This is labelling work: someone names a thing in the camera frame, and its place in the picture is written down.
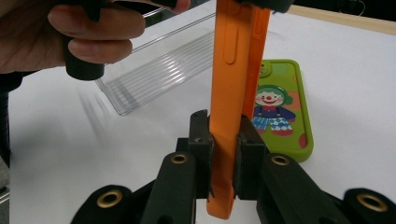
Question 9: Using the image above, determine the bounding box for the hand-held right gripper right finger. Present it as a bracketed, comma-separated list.
[233, 114, 270, 200]

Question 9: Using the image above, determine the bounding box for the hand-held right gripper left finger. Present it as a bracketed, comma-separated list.
[177, 108, 215, 200]

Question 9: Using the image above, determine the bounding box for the clear plastic container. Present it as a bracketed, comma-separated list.
[94, 7, 219, 117]

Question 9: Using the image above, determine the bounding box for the orange phone case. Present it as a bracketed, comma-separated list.
[206, 0, 272, 220]

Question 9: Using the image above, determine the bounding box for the green cartoon phone case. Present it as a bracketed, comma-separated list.
[247, 59, 314, 163]

